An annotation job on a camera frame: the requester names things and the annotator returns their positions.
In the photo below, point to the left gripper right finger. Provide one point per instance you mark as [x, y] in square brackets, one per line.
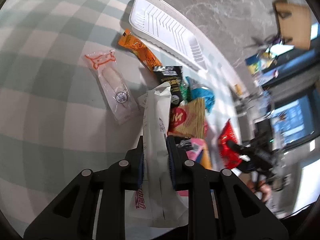
[220, 205]

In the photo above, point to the blue snack bag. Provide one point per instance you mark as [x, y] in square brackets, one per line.
[206, 94]

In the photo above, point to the person's right hand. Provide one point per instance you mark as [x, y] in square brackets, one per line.
[261, 186]

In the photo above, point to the large red snack bag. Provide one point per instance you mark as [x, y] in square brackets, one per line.
[231, 159]

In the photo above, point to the green checkered tablecloth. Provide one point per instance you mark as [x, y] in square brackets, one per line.
[55, 121]

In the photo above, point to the yellow orange snack packet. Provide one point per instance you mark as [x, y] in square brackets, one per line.
[205, 160]

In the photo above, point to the black snack packet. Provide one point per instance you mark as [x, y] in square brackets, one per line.
[172, 75]

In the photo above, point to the pink snack packet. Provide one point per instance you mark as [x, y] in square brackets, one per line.
[195, 150]

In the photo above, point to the green small snack packet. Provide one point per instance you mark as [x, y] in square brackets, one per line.
[185, 91]

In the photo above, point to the computer monitor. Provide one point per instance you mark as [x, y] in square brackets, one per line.
[296, 118]

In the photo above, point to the white plastic tray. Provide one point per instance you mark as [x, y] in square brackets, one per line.
[156, 26]

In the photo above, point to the orange snack bar packet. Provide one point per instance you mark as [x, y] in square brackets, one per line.
[142, 52]

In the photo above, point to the cardboard box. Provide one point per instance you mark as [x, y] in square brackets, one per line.
[294, 22]

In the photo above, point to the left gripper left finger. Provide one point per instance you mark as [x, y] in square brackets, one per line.
[92, 205]

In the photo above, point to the white long snack packet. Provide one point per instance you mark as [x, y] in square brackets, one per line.
[156, 203]

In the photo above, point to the red gold wafer packet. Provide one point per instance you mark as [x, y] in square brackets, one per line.
[188, 120]

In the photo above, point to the clear sausage snack packet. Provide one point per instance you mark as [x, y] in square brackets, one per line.
[115, 89]

